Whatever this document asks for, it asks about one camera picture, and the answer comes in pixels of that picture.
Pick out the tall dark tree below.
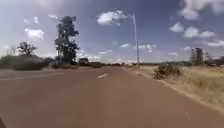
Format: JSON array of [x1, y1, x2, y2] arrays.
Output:
[[54, 15, 80, 67]]

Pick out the white dashed lane line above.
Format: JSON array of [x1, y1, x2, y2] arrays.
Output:
[[97, 72, 109, 80]]

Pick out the dark hedge row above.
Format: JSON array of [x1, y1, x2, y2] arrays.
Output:
[[0, 54, 54, 71]]

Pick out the distant tree line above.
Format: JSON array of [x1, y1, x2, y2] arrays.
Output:
[[78, 57, 124, 69]]

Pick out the tall building under construction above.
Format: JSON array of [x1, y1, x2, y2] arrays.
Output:
[[190, 47, 204, 66]]

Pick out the reddish brown asphalt road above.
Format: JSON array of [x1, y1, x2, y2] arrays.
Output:
[[0, 65, 224, 128]]

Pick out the small broad tree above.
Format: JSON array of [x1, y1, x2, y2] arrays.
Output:
[[16, 41, 38, 58]]

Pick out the dry grass verge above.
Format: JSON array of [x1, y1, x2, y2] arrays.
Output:
[[123, 64, 224, 113]]

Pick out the street lamp pole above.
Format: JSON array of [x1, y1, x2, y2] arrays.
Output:
[[128, 12, 141, 69]]

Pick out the low green bush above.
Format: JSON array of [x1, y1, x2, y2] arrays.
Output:
[[153, 61, 185, 81]]

